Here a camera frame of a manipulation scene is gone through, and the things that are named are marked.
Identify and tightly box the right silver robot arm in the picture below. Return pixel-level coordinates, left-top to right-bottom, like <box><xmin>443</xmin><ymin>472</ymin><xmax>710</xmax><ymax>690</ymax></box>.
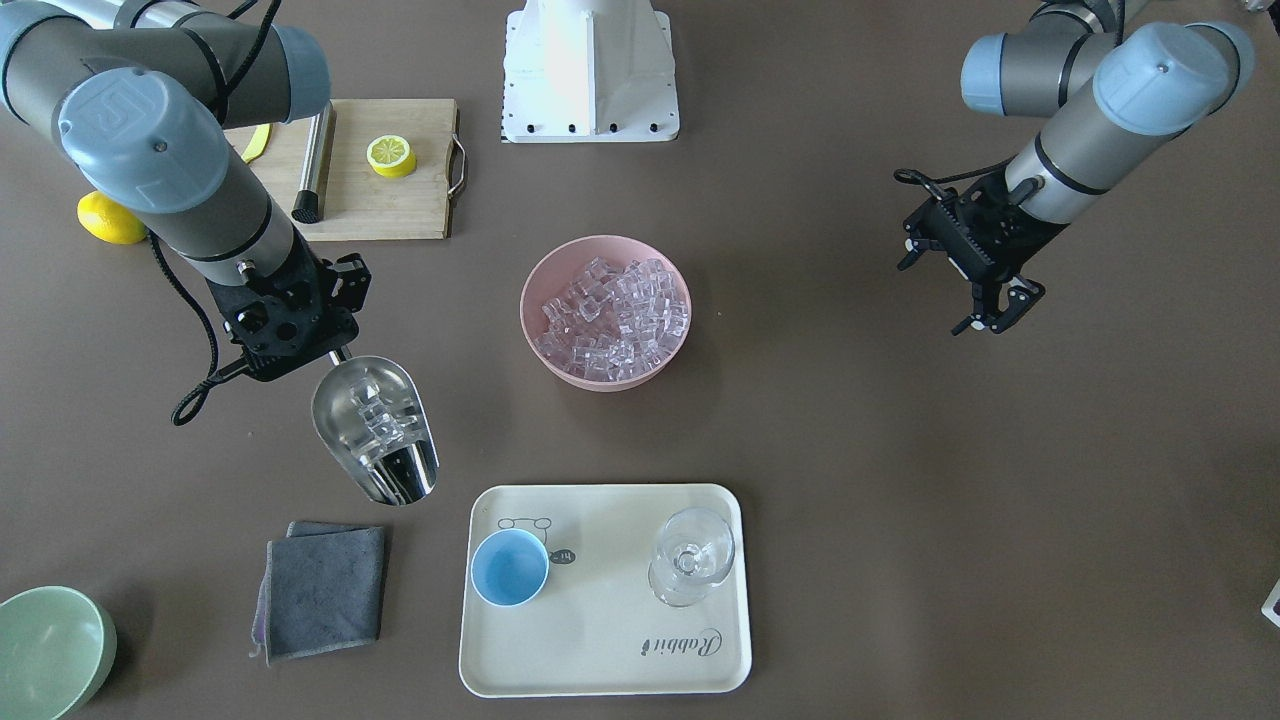
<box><xmin>3</xmin><ymin>1</ymin><xmax>370</xmax><ymax>382</ymax></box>

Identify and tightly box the grey folded cloth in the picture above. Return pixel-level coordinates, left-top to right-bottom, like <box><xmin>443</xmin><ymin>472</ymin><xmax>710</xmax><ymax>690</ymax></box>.
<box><xmin>251</xmin><ymin>520</ymin><xmax>387</xmax><ymax>665</ymax></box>

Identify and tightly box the yellow plastic knife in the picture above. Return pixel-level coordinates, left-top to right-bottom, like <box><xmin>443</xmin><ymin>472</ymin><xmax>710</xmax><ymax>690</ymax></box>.
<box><xmin>241</xmin><ymin>123</ymin><xmax>273</xmax><ymax>164</ymax></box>

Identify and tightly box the pink bowl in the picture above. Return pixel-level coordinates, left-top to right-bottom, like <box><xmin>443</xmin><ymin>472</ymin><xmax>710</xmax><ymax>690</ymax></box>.
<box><xmin>518</xmin><ymin>234</ymin><xmax>692</xmax><ymax>392</ymax></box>

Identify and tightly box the white pedestal column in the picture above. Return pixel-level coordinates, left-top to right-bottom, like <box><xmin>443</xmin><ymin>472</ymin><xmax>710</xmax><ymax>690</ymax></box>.
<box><xmin>500</xmin><ymin>1</ymin><xmax>681</xmax><ymax>143</ymax></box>

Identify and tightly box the cream serving tray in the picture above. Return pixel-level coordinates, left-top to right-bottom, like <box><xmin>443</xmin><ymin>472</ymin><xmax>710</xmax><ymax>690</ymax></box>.
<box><xmin>458</xmin><ymin>483</ymin><xmax>753</xmax><ymax>698</ymax></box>

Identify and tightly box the steel muddler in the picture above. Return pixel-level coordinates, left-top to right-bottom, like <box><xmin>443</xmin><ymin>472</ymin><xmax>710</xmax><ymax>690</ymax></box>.
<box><xmin>291</xmin><ymin>102</ymin><xmax>334</xmax><ymax>224</ymax></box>

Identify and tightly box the clear wine glass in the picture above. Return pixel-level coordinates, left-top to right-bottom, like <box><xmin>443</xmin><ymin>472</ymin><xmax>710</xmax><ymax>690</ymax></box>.
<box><xmin>648</xmin><ymin>507</ymin><xmax>739</xmax><ymax>609</ymax></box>

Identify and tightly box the silver metal ice scoop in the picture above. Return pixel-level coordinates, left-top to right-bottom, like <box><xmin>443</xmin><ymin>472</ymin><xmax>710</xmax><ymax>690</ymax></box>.
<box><xmin>312</xmin><ymin>348</ymin><xmax>439</xmax><ymax>506</ymax></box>

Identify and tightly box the bamboo cutting board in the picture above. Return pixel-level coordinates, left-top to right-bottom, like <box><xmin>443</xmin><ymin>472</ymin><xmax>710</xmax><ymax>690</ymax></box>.
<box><xmin>300</xmin><ymin>99</ymin><xmax>465</xmax><ymax>243</ymax></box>

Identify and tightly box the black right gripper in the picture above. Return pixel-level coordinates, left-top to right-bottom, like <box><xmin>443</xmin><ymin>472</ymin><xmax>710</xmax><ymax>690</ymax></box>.
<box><xmin>207</xmin><ymin>252</ymin><xmax>371</xmax><ymax>382</ymax></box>

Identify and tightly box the half lemon slice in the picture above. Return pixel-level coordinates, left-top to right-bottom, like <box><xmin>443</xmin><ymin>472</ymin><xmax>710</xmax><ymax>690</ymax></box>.
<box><xmin>365</xmin><ymin>135</ymin><xmax>417</xmax><ymax>179</ymax></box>

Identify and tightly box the blue cup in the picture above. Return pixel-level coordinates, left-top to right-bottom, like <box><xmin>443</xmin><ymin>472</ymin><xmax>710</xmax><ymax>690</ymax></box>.
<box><xmin>468</xmin><ymin>528</ymin><xmax>550</xmax><ymax>609</ymax></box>

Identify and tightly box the yellow lemon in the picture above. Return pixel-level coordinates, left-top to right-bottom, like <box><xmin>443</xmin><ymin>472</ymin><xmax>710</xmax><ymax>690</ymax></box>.
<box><xmin>76</xmin><ymin>190</ymin><xmax>148</xmax><ymax>245</ymax></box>

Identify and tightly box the green bowl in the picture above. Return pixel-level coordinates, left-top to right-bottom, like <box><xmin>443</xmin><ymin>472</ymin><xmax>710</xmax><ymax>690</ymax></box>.
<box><xmin>1</xmin><ymin>585</ymin><xmax>116</xmax><ymax>719</ymax></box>

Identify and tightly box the pile of clear ice cubes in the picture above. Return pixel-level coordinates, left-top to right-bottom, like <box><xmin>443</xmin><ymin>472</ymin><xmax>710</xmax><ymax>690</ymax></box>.
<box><xmin>532</xmin><ymin>258</ymin><xmax>692</xmax><ymax>382</ymax></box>

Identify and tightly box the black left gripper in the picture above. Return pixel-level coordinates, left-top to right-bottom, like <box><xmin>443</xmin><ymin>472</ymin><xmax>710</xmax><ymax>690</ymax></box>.
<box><xmin>896</xmin><ymin>168</ymin><xmax>1066</xmax><ymax>336</ymax></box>

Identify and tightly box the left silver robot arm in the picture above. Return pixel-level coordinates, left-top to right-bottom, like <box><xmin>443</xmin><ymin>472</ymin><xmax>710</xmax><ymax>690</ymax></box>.
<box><xmin>895</xmin><ymin>1</ymin><xmax>1256</xmax><ymax>334</ymax></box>

